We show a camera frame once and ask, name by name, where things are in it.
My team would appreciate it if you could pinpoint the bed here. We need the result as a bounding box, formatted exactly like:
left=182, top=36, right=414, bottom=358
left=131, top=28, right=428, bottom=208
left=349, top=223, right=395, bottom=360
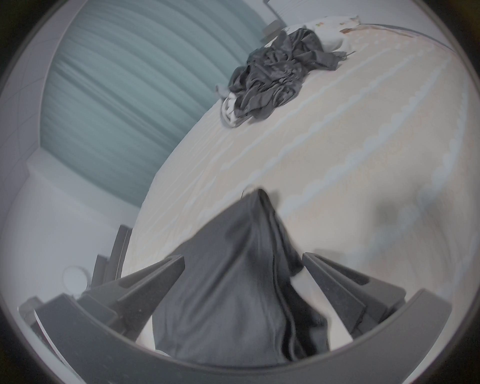
left=133, top=0, right=474, bottom=357

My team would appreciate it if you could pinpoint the black T-shirt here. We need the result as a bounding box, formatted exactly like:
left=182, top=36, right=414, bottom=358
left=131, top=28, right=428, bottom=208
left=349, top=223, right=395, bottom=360
left=152, top=187, right=331, bottom=370

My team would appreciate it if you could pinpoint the grey bedside table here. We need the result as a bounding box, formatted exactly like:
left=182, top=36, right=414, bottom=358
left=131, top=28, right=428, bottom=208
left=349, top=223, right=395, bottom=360
left=262, top=20, right=283, bottom=43

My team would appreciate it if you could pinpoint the round white mirror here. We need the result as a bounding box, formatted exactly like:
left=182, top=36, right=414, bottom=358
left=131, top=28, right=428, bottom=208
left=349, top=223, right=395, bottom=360
left=62, top=265, right=91, bottom=298

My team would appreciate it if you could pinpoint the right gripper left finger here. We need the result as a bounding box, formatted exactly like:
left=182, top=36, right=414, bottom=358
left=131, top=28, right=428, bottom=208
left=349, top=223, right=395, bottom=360
left=77, top=255, right=185, bottom=336

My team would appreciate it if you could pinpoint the blue-green curtain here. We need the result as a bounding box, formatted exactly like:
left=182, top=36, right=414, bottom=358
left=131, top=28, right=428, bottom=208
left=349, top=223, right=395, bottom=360
left=39, top=0, right=271, bottom=209

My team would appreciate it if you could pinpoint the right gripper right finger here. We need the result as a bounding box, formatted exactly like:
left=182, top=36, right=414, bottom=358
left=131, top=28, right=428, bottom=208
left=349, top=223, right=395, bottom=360
left=302, top=252, right=406, bottom=334

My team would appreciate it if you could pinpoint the black chest of drawers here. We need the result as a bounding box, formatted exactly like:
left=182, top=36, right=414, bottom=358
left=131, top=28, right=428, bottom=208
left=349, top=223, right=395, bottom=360
left=91, top=224, right=133, bottom=290

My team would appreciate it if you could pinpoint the pile of clothes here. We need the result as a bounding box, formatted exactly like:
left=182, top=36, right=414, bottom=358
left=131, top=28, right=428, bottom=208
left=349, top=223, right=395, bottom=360
left=215, top=27, right=349, bottom=129

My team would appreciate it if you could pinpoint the white printed pillow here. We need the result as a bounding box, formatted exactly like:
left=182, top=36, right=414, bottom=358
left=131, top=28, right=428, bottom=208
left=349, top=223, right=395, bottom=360
left=305, top=15, right=361, bottom=52

